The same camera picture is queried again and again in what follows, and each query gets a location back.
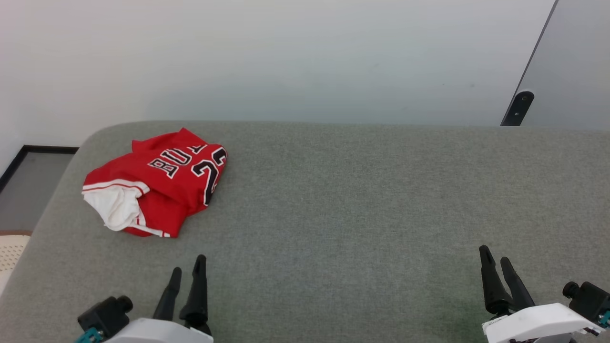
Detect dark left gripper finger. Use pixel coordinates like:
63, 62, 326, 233
179, 254, 212, 334
152, 267, 182, 321

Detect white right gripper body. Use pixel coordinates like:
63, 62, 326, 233
482, 303, 605, 343

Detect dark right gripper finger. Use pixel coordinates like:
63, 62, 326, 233
500, 257, 536, 311
479, 245, 513, 315

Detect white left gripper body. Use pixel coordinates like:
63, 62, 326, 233
102, 318, 214, 343

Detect red Bulls basketball jersey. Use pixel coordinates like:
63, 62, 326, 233
82, 127, 228, 238

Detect cream perforated laundry basket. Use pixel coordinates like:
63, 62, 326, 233
0, 231, 32, 296

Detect grey fabric sofa seat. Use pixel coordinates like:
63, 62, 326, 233
0, 120, 610, 343

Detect black skirting strip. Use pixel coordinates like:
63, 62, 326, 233
0, 145, 79, 193

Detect grey door panel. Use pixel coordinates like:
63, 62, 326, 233
500, 0, 610, 131

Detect black oval door bracket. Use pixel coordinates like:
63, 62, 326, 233
500, 91, 535, 127

